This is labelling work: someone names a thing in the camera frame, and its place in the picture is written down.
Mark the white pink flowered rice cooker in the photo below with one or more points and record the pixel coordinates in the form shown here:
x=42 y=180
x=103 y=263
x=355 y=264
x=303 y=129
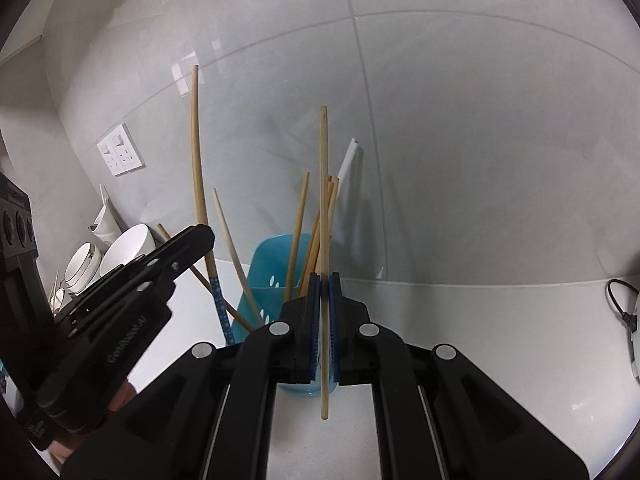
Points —
x=636 y=355

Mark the cream chopstick yellow red print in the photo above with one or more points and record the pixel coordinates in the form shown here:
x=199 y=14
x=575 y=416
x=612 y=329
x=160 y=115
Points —
x=228 y=230

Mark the white tall pointed pitcher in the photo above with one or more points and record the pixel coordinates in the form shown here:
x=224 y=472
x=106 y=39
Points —
x=106 y=225

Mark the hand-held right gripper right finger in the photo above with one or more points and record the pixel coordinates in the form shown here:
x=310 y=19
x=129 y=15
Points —
x=334 y=340

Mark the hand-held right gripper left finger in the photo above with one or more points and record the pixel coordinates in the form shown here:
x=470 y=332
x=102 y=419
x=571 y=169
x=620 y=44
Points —
x=315 y=340

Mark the white wall socket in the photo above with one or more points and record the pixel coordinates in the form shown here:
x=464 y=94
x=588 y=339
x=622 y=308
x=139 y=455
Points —
x=111 y=157
x=127 y=145

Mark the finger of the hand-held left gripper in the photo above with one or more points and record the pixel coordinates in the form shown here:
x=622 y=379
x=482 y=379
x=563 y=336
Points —
x=150 y=252
x=190 y=252

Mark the wooden chopstick yellow red print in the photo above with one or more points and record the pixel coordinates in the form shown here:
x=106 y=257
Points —
x=298 y=225

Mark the blue plastic utensil holder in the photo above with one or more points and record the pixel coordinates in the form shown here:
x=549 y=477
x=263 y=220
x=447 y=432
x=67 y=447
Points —
x=270 y=265

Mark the white bowl dark rim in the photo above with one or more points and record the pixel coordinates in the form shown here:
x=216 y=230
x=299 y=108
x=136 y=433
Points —
x=82 y=265

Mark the person's left hand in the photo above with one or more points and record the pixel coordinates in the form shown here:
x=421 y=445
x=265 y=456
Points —
x=122 y=395

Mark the white plastic chopstick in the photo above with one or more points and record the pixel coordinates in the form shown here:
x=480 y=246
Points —
x=349 y=155
x=353 y=151

